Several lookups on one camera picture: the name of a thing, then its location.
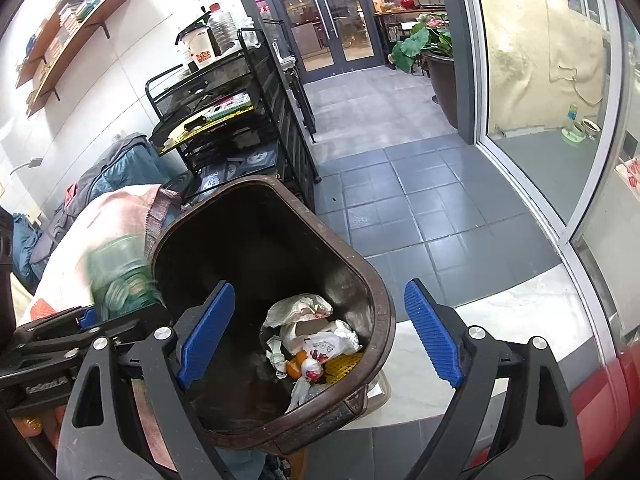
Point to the white cup with red print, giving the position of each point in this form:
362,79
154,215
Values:
199,50

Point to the white cups behind glass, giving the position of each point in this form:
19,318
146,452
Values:
582,130

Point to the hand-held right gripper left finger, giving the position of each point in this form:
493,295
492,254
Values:
207,330

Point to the white tissue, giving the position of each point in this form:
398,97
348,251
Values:
320,340

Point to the dark wooden table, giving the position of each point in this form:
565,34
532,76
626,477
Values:
400,22

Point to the grey cloth pile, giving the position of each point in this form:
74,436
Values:
85,180

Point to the white wall charger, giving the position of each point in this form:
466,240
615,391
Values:
35,161

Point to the white paper wrapper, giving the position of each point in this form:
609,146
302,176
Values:
295,307

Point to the orange fruit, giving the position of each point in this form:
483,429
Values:
296,365

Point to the silver white wrapper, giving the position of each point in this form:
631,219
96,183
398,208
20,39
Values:
275,355

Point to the yellow mesh packaging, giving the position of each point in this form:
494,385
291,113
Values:
345,364

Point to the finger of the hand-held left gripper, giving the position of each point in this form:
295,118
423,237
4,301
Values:
140,317
89,317

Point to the dark brown plant pot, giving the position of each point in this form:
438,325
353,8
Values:
445,90

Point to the large clear plastic bottle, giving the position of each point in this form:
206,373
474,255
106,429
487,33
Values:
221,30

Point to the green leafy plant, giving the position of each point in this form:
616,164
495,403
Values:
420,42

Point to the red glossy furniture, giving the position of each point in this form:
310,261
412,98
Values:
610,400

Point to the white red plastic bag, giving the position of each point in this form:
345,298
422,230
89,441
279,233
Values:
314,367

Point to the brown plastic trash bin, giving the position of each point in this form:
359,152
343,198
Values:
250,240

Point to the glass double door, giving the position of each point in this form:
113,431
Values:
325,20

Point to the blue denim jacket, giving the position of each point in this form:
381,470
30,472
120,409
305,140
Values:
130,170

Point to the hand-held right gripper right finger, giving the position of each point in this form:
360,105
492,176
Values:
432,332

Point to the black mesh storage cart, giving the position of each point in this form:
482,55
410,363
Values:
280,125

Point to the wooden wall shelf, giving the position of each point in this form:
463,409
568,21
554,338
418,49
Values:
55,20
80,35

